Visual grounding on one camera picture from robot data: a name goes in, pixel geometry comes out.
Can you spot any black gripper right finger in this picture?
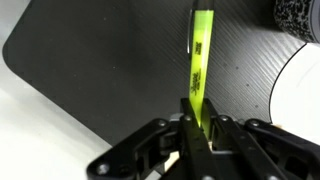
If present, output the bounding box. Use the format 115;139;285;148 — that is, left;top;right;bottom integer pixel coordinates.
201;98;320;180

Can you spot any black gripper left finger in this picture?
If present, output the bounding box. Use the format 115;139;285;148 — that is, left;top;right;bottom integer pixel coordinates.
86;98;214;180

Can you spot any green highlighter pen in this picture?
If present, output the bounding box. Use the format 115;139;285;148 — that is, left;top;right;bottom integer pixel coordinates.
186;0;215;129

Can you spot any black speckled mug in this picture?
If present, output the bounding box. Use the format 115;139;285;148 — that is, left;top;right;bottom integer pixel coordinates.
273;0;320;44

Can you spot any white rimmed plate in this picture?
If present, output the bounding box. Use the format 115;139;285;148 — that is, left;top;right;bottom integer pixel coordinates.
268;42;320;145

